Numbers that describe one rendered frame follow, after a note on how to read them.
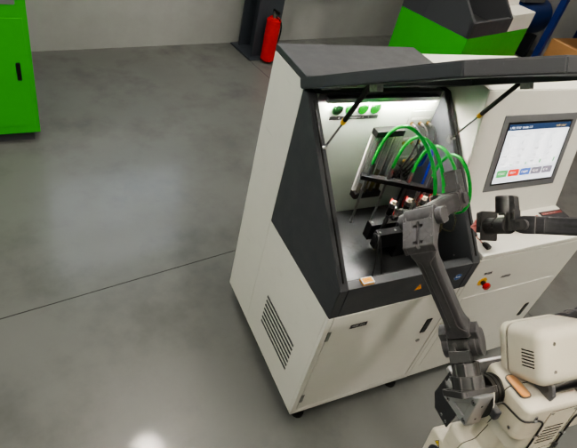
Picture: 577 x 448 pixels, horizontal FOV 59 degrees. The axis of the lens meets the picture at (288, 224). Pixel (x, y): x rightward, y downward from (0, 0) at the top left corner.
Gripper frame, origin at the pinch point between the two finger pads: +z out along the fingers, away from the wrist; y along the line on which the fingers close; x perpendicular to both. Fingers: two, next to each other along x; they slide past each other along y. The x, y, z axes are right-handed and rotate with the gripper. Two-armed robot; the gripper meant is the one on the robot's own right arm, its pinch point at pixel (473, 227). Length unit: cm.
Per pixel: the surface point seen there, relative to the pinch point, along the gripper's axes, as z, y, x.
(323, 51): 32, 70, 50
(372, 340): 45, -49, 18
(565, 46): 361, 253, -373
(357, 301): 20, -30, 36
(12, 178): 204, 27, 205
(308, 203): 26, 7, 55
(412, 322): 45, -41, -1
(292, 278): 49, -24, 54
